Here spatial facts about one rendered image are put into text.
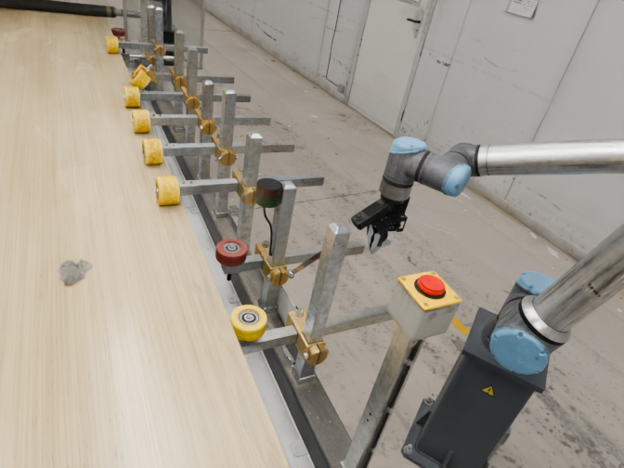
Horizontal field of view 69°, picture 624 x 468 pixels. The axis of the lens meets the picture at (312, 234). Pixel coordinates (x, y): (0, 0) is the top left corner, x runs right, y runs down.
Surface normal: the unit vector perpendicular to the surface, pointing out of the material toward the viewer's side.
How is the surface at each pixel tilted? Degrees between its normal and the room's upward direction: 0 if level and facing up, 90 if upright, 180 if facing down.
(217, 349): 0
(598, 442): 0
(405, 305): 90
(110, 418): 0
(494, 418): 90
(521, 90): 90
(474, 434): 90
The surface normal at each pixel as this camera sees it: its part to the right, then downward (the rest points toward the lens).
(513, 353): -0.56, 0.45
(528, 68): -0.85, 0.16
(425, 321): 0.41, 0.57
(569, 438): 0.17, -0.81
